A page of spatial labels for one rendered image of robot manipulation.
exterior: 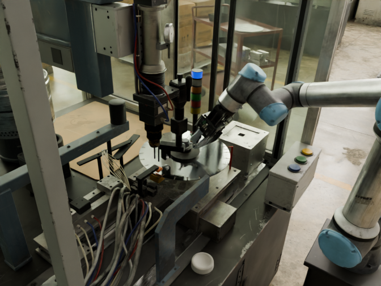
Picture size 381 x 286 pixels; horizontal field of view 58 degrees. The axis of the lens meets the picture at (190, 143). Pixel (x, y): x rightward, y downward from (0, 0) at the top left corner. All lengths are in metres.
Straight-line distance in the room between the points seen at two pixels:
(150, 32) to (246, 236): 0.74
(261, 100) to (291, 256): 1.39
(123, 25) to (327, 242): 0.78
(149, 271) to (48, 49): 0.79
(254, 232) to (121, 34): 0.78
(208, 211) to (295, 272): 1.08
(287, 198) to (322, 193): 1.48
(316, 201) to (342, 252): 1.69
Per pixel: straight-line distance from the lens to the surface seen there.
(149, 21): 0.92
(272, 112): 1.02
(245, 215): 1.32
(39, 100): 0.49
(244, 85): 1.05
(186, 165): 1.19
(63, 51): 1.22
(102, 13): 0.94
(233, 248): 1.20
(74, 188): 1.33
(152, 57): 0.94
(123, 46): 0.94
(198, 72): 1.42
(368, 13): 9.44
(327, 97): 1.05
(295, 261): 2.24
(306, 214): 2.57
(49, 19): 1.24
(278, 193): 1.34
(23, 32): 0.46
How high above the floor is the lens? 1.62
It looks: 31 degrees down
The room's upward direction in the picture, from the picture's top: 2 degrees clockwise
